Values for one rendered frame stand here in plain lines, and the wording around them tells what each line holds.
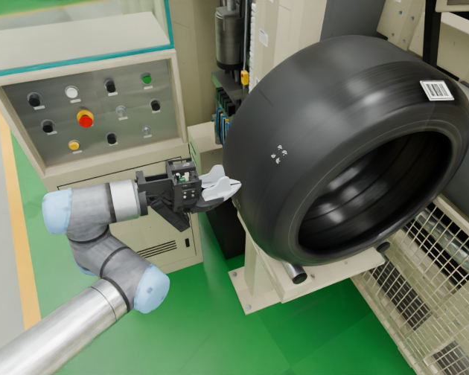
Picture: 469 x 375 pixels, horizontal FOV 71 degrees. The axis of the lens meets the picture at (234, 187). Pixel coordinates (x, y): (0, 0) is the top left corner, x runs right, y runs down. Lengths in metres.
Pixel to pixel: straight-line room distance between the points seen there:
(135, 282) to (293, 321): 1.37
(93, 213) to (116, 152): 0.77
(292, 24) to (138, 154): 0.75
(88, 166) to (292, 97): 0.89
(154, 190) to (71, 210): 0.14
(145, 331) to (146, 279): 1.30
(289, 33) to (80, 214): 0.62
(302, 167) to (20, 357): 0.50
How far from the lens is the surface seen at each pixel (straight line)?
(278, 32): 0.87
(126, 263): 0.62
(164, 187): 0.61
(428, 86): 0.68
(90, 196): 0.61
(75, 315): 0.57
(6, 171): 3.05
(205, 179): 0.68
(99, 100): 1.23
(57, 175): 1.35
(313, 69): 0.68
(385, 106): 0.62
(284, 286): 0.97
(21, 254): 2.41
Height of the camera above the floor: 1.72
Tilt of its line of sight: 46 degrees down
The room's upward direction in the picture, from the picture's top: straight up
